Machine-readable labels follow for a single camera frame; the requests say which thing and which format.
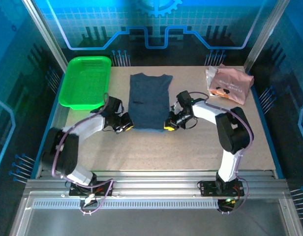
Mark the aluminium frame post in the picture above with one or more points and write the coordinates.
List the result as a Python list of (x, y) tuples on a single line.
[(264, 34), (47, 34)]

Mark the clear plastic wrapper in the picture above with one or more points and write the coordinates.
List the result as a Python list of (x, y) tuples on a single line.
[(211, 75)]

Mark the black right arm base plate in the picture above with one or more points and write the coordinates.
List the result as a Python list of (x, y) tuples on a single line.
[(208, 189)]

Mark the black controller with lights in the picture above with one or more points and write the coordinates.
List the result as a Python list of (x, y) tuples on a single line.
[(225, 205)]

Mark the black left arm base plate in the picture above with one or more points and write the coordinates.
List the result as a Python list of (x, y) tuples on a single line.
[(77, 190)]

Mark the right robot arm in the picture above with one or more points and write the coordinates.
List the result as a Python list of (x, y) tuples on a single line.
[(230, 130)]

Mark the aluminium frame rail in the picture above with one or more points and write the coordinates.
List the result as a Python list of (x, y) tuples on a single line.
[(154, 183)]

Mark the pink printed folded t-shirt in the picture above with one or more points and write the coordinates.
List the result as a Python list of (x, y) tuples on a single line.
[(232, 77)]

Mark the green plastic basket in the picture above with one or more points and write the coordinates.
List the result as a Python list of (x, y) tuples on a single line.
[(82, 81)]

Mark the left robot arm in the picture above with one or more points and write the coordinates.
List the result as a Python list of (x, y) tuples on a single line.
[(65, 152)]

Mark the dark blue t-shirt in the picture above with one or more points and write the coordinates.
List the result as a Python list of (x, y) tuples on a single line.
[(149, 103)]

